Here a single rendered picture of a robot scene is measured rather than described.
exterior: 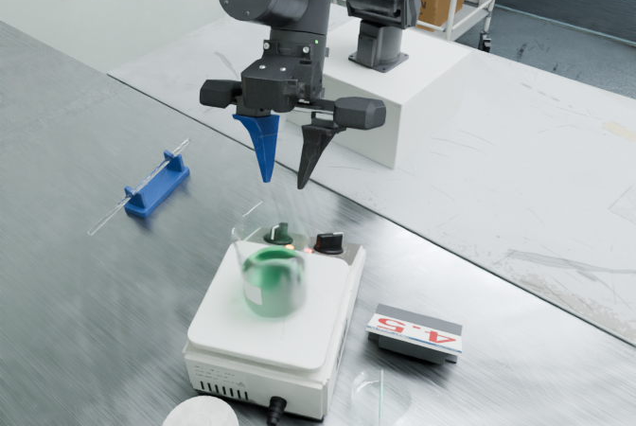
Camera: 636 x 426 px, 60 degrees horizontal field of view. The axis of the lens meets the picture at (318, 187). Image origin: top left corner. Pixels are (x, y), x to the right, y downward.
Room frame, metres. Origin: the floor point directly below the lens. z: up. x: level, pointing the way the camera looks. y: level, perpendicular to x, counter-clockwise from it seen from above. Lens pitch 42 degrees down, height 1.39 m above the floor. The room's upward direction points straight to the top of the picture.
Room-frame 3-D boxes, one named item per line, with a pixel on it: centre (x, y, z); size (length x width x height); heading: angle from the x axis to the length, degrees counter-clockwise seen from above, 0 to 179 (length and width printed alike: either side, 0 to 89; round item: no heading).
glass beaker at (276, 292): (0.31, 0.04, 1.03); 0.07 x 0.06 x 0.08; 9
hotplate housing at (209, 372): (0.33, 0.03, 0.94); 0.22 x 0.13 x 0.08; 166
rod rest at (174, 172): (0.54, 0.21, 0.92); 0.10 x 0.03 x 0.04; 155
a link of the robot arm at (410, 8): (0.71, -0.09, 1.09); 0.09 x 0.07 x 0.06; 61
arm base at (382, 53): (0.71, -0.09, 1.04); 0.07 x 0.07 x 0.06; 50
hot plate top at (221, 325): (0.30, 0.04, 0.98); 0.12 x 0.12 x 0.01; 76
